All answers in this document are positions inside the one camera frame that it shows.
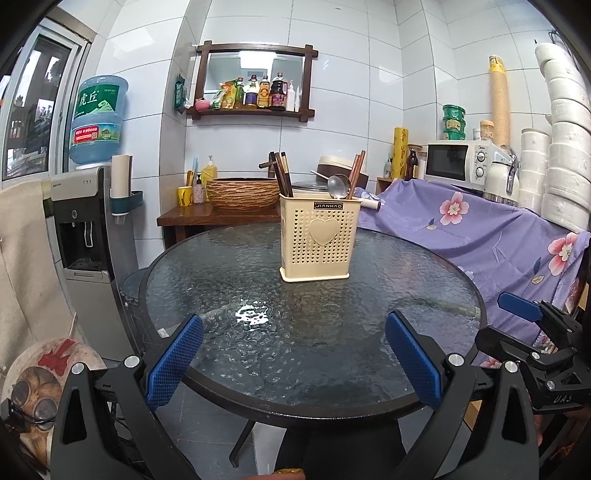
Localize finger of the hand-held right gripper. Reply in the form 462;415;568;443
498;292;583;345
475;325;556;371

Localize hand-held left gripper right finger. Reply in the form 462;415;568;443
385;310;542;480

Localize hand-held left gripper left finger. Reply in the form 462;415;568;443
50;313;206;480

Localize cream plastic utensil holder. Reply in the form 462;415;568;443
279;193;363;283

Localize brown wooden chopstick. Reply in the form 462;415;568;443
347;152;363;200
351;150;367;200

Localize grey round stool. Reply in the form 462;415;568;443
119;267;154;308

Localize purple floral cloth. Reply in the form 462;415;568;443
357;178;591;366

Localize white kettle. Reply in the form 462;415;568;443
484;147;521;205

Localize round printed stool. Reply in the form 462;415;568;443
0;338;108;472

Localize wooden side table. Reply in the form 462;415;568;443
156;202;283;254

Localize water dispenser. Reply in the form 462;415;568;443
41;165;141;363

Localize white microwave oven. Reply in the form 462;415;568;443
423;141;502;191

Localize teal cup holder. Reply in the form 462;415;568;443
109;189;145;217

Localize stacks of white disposable bowls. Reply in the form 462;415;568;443
516;41;591;235

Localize brown glass bottle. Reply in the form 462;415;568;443
405;145;421;182

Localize woven basin sink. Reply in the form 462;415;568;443
205;177;283;214

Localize beige cloth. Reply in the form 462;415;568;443
0;179;77;354

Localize cream paper cup stack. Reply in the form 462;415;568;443
110;154;133;205

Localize yellow wrap roll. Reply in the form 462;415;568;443
392;127;410;181

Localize tall paper cup stack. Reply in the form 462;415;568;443
488;55;513;147

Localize cream pot with lid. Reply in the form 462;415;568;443
290;181;382;212

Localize white brown rice cooker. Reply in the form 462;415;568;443
317;155;371;186

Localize bronze faucet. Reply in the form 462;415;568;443
258;151;278;180

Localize blue water jug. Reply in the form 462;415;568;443
68;76;130;171

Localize green hanging packet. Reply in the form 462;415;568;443
172;75;189;112

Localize yellow green packet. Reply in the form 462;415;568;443
211;82;236;110

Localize dark soy sauce bottle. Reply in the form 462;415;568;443
269;71;288;111

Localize sliding window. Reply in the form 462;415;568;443
0;22;92;182

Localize wooden framed mirror shelf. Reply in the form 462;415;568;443
185;41;320;123

